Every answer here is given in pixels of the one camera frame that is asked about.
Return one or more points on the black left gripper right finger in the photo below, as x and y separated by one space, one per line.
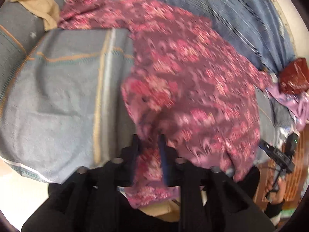
175 168

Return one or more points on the lilac patterned cloth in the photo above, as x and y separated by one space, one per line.
297 104

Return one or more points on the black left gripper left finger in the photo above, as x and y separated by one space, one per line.
123 167

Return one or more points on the blue plaid quilt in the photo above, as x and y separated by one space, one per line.
253 27

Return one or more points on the pink floral garment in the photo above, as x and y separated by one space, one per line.
187 83

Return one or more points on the grey patterned bed sheet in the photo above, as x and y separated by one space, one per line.
61 102

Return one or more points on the beige cloth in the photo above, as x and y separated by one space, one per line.
47 10

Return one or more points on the red plastic bag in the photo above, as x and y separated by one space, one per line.
294 78

